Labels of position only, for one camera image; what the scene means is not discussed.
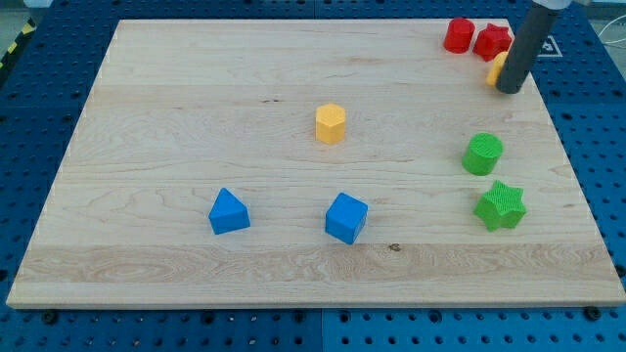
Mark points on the yellow hexagon block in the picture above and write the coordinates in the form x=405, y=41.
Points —
x=330, y=123

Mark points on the red cylinder block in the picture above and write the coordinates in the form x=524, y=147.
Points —
x=459, y=35

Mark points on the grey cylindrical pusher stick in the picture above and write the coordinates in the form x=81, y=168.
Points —
x=529, y=38

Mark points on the green star block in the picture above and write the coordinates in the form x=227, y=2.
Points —
x=501, y=207

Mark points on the green cylinder block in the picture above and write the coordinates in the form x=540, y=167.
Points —
x=482, y=154

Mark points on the wooden board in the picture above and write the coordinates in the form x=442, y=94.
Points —
x=181, y=109

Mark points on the blue cube block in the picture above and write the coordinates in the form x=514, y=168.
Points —
x=346, y=218

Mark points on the blue triangle block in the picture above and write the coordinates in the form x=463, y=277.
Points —
x=228, y=213

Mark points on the red star block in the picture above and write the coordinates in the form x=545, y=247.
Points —
x=491, y=41

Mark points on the yellow black hazard tape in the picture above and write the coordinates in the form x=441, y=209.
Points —
x=17, y=46

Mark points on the yellow block behind stick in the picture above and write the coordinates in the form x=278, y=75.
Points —
x=496, y=68

